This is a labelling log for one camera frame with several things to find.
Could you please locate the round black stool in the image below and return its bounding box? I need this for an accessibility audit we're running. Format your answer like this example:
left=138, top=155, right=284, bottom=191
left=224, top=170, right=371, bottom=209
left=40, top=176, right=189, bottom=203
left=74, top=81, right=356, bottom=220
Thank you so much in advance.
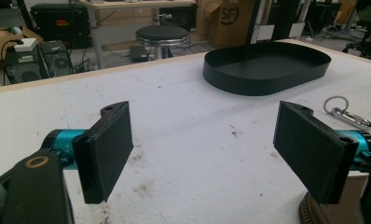
left=135, top=24, right=191, bottom=61

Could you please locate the black power adapter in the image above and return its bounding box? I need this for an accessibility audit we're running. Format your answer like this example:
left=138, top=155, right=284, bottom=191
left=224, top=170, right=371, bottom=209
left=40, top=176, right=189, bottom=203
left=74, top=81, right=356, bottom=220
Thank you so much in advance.
left=129, top=45, right=150, bottom=63

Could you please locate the white box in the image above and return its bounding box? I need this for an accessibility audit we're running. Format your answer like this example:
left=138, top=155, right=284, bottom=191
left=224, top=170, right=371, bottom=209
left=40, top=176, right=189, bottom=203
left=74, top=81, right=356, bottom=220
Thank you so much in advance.
left=13, top=37, right=38, bottom=53

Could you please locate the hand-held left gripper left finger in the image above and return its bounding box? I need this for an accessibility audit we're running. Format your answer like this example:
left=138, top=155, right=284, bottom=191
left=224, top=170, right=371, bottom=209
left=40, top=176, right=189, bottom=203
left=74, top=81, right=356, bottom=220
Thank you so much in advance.
left=41, top=100, right=134, bottom=204

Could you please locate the silver keyring with carabiner clip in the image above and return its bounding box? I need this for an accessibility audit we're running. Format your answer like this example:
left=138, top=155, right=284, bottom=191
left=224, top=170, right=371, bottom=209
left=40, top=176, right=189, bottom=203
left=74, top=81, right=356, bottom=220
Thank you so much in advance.
left=323, top=95, right=371, bottom=131

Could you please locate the black computer tower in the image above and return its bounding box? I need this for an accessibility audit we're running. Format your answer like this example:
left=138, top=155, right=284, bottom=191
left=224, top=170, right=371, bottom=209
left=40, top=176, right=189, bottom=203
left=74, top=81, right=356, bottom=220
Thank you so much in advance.
left=3, top=39, right=75, bottom=86

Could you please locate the brown round object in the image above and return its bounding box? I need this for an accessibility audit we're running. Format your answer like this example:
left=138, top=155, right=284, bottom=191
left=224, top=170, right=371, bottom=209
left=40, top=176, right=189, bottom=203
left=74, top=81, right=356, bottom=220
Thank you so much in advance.
left=297, top=174, right=370, bottom=224

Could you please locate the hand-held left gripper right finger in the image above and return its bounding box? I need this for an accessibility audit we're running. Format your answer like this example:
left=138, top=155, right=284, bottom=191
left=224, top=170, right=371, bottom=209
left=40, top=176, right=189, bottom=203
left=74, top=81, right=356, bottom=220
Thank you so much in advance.
left=272, top=100, right=371, bottom=205

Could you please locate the cardboard box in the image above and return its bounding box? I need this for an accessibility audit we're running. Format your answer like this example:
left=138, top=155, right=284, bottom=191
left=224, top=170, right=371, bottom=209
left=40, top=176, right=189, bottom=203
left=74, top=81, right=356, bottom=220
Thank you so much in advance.
left=203, top=0, right=256, bottom=49

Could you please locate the black equipment case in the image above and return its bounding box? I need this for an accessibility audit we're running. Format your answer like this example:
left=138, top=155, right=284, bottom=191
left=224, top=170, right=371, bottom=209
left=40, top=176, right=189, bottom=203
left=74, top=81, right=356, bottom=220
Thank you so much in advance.
left=30, top=3, right=92, bottom=49

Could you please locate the black oval tray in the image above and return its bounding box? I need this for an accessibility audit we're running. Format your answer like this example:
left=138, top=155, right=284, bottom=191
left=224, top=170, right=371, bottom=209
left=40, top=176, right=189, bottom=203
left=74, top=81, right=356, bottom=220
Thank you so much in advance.
left=202, top=41, right=332, bottom=97

